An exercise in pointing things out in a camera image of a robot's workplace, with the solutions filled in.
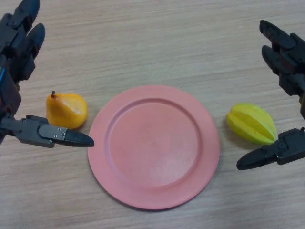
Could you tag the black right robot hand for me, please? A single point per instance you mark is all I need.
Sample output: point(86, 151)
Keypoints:
point(288, 59)

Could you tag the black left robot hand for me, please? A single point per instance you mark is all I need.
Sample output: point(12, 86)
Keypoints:
point(14, 47)

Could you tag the yellow pear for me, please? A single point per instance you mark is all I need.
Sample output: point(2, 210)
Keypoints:
point(66, 109)

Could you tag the pink round plate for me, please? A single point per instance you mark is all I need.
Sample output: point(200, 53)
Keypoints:
point(155, 148)

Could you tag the yellow-green starfruit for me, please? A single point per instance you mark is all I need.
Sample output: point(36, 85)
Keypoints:
point(252, 124)

